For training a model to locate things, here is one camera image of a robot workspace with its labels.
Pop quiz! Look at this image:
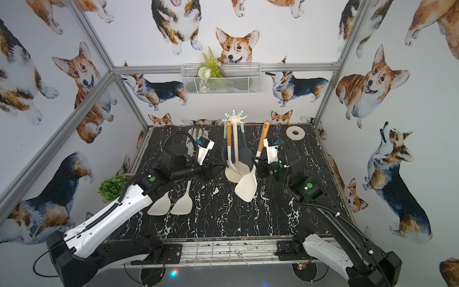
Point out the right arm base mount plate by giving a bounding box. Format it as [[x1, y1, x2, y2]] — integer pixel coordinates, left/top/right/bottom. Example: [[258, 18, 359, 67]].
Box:
[[274, 240, 311, 261]]

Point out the cream spoon wooden handle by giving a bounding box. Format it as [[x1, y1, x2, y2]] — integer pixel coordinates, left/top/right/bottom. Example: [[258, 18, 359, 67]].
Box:
[[147, 192, 171, 216]]

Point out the cream utensil rack stand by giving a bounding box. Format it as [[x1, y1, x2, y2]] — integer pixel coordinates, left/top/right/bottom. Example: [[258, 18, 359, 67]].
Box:
[[222, 111, 251, 183]]

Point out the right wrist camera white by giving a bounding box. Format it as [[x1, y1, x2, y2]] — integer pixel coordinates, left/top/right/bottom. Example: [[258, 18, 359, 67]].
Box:
[[264, 138, 280, 164]]

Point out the cream spatula wooden handle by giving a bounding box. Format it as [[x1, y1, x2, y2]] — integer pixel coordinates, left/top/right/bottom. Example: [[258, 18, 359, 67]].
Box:
[[171, 180, 193, 215]]

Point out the cream slotted turner wooden handle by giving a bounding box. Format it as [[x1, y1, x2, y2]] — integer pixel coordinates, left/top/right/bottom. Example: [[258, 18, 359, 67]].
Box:
[[225, 121, 240, 175]]

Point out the green potted plant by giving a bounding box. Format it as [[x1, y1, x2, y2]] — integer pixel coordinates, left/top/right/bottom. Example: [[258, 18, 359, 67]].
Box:
[[99, 173, 134, 203]]

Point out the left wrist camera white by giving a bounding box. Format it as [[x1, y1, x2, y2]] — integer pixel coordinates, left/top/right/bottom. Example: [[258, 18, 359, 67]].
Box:
[[196, 137, 215, 165]]

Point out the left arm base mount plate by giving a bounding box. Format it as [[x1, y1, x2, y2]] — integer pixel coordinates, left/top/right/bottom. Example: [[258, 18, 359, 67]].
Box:
[[130, 244, 183, 265]]

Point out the fern and white flower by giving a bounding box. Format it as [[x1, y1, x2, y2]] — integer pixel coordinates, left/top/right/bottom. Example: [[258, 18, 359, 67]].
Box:
[[197, 47, 224, 93]]

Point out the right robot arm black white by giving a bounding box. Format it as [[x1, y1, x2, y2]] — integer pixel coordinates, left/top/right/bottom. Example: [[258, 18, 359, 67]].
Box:
[[252, 141, 402, 287]]

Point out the grey spatula mint handle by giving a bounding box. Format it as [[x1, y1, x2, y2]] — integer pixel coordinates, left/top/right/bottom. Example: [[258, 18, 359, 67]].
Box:
[[239, 122, 252, 168]]

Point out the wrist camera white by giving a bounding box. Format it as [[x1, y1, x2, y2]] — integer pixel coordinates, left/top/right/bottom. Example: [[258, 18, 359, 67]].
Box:
[[196, 137, 215, 165], [264, 138, 280, 164]]

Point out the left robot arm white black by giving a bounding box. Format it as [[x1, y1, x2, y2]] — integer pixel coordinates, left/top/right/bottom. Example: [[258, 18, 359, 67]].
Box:
[[46, 130, 221, 287]]

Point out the white tape roll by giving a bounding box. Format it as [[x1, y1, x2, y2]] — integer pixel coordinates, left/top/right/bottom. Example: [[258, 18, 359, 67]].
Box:
[[286, 126, 306, 141]]

